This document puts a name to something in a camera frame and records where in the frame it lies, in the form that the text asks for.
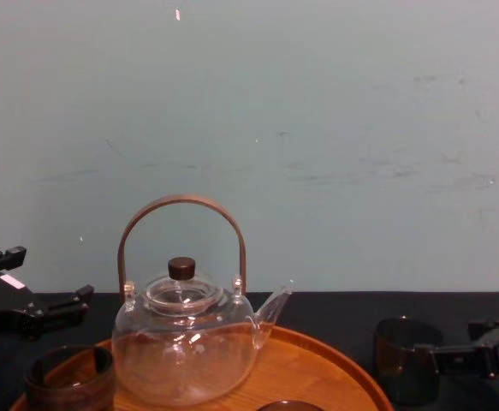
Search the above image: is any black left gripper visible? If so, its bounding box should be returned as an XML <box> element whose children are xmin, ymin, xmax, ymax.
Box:
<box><xmin>0</xmin><ymin>245</ymin><xmax>96</xmax><ymax>343</ymax></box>

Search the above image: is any dark glass cup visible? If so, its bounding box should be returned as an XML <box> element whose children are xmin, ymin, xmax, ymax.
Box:
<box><xmin>373</xmin><ymin>317</ymin><xmax>444</xmax><ymax>407</ymax></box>
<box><xmin>22</xmin><ymin>343</ymin><xmax>116</xmax><ymax>411</ymax></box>

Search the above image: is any round wooden tray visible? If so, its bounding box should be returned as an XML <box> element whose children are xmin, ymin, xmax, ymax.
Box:
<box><xmin>9</xmin><ymin>324</ymin><xmax>394</xmax><ymax>411</ymax></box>

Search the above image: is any black table cloth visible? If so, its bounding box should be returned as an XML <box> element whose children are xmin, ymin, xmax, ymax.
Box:
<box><xmin>0</xmin><ymin>290</ymin><xmax>499</xmax><ymax>411</ymax></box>

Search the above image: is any glass lid with wooden knob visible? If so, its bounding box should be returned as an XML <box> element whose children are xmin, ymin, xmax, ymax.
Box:
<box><xmin>145</xmin><ymin>256</ymin><xmax>225</xmax><ymax>313</ymax></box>

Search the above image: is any brown round cup rim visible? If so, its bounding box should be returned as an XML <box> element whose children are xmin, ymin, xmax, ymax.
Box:
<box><xmin>256</xmin><ymin>399</ymin><xmax>315</xmax><ymax>411</ymax></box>

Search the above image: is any glass teapot with wooden handle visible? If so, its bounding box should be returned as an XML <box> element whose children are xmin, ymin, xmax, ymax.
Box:
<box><xmin>110</xmin><ymin>195</ymin><xmax>294</xmax><ymax>408</ymax></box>

